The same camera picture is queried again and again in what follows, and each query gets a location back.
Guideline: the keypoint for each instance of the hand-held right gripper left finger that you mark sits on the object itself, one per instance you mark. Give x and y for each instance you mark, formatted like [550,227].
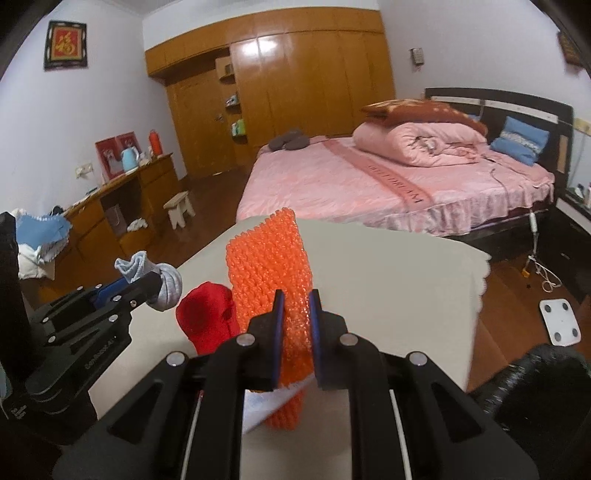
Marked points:
[278,323]

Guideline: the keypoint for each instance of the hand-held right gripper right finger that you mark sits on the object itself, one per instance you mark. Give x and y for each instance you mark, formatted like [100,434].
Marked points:
[315,323]

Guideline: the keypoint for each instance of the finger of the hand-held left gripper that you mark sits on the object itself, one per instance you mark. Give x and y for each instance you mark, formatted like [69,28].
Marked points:
[108,291]
[143,288]

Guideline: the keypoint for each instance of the grey knotted cloth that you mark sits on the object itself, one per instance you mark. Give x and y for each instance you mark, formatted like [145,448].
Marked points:
[168,286]

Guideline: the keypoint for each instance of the red plastic bag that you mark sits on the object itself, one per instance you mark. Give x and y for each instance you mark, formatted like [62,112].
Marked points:
[205,318]

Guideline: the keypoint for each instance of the black trash bag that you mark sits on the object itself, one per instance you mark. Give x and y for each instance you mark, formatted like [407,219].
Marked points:
[540,392]

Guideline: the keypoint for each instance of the white crumpled cloth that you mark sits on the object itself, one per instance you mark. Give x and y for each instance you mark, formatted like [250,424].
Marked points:
[137,225]

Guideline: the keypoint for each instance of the grey paper shopping bag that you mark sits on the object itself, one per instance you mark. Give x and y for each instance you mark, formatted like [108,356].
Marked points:
[115,221]

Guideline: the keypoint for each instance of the white paper piece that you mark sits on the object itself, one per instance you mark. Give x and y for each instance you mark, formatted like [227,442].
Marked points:
[258,406]

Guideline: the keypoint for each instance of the blue and white cloth pile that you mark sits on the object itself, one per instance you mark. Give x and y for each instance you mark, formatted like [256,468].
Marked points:
[44,228]

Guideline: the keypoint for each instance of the small white wooden stool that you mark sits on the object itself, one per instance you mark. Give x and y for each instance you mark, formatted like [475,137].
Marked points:
[179,203]

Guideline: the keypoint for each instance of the wooden desk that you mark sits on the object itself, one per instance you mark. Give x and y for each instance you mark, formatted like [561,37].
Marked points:
[152,177]

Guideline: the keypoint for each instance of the light blue electric kettle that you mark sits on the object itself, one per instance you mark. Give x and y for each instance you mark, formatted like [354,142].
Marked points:
[130,159]

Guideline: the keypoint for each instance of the large red gift box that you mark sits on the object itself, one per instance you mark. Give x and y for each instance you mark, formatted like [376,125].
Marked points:
[107,159]

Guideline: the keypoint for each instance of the bed with pink sheet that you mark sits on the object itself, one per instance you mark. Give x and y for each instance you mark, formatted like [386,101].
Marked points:
[323,184]

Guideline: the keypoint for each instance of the red thermos flask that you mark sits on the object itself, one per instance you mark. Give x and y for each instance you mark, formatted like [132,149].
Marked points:
[155,142]

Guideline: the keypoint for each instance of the small red gift box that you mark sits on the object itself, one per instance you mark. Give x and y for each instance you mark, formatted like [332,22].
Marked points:
[129,139]

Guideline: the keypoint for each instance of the dark grey folded clothes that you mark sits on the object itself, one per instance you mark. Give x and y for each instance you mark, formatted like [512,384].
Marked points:
[288,141]

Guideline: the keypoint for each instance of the green packet on shelf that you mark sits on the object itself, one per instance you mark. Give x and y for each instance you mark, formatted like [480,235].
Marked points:
[238,128]

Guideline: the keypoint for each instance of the pink folded duvet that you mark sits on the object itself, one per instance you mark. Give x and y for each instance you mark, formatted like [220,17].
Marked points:
[411,141]

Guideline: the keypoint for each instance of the brown patterned blanket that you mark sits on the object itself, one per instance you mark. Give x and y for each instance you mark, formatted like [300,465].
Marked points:
[415,110]

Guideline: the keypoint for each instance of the wooden wardrobe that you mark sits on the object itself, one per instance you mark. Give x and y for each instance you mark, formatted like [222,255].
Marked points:
[300,83]

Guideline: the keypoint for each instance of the white bathroom scale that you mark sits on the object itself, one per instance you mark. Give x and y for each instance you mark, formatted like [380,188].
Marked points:
[559,321]

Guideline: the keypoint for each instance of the dark nightstand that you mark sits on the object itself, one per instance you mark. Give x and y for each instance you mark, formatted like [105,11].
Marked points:
[572,240]

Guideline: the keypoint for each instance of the blue pillow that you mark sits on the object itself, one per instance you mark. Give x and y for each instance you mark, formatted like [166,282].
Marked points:
[519,141]

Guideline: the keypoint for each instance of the bottles on nightstand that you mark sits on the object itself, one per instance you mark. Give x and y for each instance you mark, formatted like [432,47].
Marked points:
[586,196]

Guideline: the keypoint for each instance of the white wall socket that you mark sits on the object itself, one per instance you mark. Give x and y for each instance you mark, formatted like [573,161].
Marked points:
[84,170]

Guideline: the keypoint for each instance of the framed red wall picture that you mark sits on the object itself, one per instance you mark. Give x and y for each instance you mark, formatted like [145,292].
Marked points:
[65,45]

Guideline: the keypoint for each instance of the wall switch panel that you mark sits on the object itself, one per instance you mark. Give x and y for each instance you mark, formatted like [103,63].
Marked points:
[417,56]

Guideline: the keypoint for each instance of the brown wall hanging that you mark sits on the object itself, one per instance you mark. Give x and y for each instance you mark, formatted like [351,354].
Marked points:
[570,48]

